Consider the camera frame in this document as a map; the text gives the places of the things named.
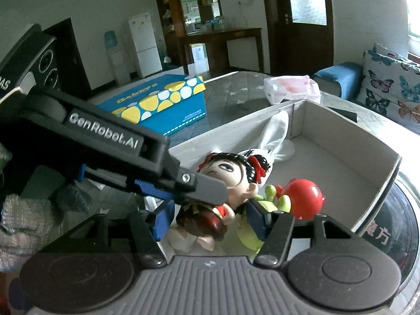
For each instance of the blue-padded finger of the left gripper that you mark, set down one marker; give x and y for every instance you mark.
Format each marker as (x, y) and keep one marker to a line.
(148, 189)

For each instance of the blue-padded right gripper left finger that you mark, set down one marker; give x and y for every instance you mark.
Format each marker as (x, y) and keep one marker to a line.
(154, 216)

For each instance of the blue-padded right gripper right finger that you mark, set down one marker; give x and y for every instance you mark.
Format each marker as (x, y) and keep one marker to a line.
(265, 223)

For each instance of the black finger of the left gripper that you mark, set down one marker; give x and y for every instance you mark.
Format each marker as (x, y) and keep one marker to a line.
(198, 187)

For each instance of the green round alien toy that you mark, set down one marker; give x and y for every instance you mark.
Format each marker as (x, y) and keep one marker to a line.
(245, 232)

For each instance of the black-haired doll figurine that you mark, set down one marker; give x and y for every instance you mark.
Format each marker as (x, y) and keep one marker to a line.
(204, 224)

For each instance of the red round toy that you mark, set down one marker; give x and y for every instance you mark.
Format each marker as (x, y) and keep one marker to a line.
(301, 198)

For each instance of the white plush rabbit toy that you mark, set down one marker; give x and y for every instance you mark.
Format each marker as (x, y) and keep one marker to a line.
(272, 144)

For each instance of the grey cardboard box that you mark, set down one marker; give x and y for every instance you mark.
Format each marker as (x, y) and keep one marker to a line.
(352, 167)

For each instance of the grey knit gloved hand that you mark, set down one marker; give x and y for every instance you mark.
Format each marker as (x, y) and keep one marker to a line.
(33, 205)

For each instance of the blue yellow tissue box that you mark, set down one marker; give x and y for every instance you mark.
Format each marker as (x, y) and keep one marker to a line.
(164, 104)

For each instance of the water dispenser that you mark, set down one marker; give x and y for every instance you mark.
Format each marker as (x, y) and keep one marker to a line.
(116, 55)

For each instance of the white refrigerator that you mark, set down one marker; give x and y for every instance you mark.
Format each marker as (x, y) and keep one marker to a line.
(146, 52)

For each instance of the pink plastic bag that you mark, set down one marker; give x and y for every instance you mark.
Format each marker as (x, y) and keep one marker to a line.
(291, 87)

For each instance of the black round induction cooktop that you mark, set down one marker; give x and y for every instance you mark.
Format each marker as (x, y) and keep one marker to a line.
(395, 231)

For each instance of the dark wooden side table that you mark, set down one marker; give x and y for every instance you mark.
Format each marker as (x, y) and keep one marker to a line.
(218, 49)

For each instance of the blue sofa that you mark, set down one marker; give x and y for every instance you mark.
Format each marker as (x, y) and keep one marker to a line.
(343, 80)

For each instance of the dark wooden display cabinet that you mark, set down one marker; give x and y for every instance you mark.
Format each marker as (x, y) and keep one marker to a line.
(183, 17)

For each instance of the butterfly print cushion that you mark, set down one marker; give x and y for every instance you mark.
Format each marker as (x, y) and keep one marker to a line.
(390, 86)

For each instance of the dark wooden door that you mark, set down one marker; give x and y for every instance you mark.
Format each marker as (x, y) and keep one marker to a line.
(300, 36)

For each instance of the window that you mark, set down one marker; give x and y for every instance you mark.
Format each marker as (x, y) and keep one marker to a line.
(413, 17)

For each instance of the black camera module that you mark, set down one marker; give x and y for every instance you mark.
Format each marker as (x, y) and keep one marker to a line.
(30, 62)

